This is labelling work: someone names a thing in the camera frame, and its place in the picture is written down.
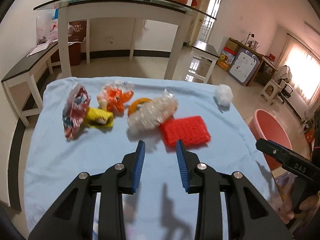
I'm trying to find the light blue table cloth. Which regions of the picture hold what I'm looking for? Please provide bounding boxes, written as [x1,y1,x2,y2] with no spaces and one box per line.
[24,77,281,239]

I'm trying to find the white plastic ball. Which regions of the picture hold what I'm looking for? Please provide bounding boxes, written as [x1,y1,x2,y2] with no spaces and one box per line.
[214,84,233,107]

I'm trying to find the white plastic step stool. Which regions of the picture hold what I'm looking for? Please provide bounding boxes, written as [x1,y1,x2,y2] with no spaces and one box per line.
[260,79,281,105]

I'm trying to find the red foam net sleeve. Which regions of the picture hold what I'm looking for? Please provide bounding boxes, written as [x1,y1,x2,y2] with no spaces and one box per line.
[159,116,211,147]

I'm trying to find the wooden desk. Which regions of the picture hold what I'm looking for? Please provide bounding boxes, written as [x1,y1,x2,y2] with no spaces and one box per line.
[225,37,276,86]

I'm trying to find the black office chair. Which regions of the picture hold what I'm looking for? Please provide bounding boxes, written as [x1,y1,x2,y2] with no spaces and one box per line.
[273,65,293,101]

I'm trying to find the right hand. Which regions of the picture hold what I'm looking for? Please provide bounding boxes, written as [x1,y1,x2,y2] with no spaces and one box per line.
[278,194,319,224]

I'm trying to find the orange white wrapper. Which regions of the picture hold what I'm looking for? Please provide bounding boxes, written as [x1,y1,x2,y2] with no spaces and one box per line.
[96,82,134,114]

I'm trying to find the red white wrapper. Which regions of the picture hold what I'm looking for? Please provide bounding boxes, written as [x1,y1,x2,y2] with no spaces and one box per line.
[62,83,91,140]

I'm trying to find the yellow snack wrapper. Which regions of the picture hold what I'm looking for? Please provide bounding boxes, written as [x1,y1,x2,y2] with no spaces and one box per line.
[84,107,114,128]

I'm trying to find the pink plastic trash bucket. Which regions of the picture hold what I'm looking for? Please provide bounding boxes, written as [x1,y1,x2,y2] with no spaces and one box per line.
[248,109,293,171]

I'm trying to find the right black top bench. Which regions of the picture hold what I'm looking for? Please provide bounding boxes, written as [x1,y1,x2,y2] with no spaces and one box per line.
[183,41,219,83]

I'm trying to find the glass top white table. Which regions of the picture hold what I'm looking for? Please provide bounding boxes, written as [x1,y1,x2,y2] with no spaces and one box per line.
[34,0,206,80]

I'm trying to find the black bench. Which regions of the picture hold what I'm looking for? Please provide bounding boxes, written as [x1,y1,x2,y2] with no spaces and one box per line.
[1,41,59,127]
[183,41,219,83]

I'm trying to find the orange fruit peel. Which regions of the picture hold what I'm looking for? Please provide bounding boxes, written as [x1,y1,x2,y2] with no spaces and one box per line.
[127,98,152,116]

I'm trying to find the colourful fruit carton box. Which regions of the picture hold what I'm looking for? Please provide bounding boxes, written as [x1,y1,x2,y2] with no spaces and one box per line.
[216,47,235,72]

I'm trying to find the dark red box under table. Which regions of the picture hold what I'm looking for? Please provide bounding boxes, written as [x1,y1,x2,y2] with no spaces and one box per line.
[51,19,89,67]

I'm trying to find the clear plastic bag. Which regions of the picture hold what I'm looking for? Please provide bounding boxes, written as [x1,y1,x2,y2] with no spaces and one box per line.
[127,89,178,134]

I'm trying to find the left black top bench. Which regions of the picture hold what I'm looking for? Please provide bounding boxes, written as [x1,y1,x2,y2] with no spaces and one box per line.
[1,41,59,127]

